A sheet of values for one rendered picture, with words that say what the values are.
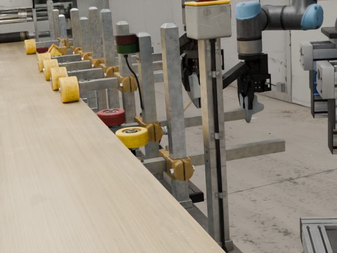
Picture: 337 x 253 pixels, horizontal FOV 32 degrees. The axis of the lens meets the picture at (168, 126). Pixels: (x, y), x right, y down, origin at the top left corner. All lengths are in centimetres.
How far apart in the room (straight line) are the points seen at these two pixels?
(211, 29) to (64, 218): 45
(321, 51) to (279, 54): 372
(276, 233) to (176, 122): 168
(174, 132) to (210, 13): 41
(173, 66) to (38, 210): 54
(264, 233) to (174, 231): 215
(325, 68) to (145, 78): 50
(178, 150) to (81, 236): 60
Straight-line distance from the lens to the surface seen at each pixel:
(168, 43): 142
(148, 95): 168
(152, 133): 168
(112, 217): 99
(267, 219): 321
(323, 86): 174
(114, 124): 169
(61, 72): 216
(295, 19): 183
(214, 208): 125
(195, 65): 149
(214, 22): 115
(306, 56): 222
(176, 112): 145
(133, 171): 119
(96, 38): 239
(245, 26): 179
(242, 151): 158
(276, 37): 595
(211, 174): 123
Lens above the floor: 128
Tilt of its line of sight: 14 degrees down
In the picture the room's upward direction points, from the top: 4 degrees counter-clockwise
